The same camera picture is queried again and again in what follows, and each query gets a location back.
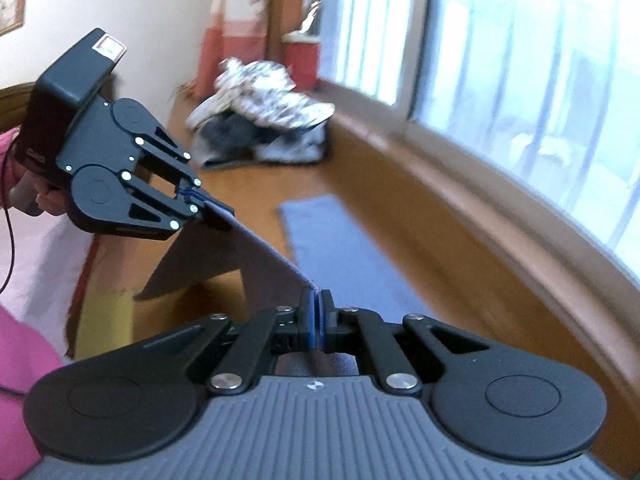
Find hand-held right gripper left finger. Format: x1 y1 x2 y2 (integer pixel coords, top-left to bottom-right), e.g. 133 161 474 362
120 287 317 397

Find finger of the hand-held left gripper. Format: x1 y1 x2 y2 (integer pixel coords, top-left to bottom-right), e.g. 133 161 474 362
135 121 206 201
120 174 235 241

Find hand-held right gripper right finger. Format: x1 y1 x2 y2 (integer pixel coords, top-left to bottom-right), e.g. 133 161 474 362
317 288 493 394

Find grey-blue pants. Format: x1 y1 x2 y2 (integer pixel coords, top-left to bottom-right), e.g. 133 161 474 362
132 195 443 377

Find person's left hand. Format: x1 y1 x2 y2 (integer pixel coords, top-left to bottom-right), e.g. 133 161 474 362
10 160 69 217

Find grey garment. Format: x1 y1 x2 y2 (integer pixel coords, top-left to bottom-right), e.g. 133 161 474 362
192 115 327 170

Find black white patterned garment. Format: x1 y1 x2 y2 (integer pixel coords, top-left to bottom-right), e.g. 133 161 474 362
186 57 337 132

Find bed with white sheet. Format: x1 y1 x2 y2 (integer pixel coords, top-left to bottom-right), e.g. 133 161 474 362
0 82 98 358

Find white and salmon curtain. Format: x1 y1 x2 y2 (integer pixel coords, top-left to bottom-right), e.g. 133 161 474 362
196 0 275 102

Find red container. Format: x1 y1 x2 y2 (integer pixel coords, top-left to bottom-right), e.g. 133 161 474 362
281 30 322 92

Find person's pink top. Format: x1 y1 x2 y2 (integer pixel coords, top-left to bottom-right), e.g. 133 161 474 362
0 305 67 472

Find window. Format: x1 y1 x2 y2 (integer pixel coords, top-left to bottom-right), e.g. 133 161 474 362
320 0 640 281

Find thin black cable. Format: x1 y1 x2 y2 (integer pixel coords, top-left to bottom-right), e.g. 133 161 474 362
0 152 27 397

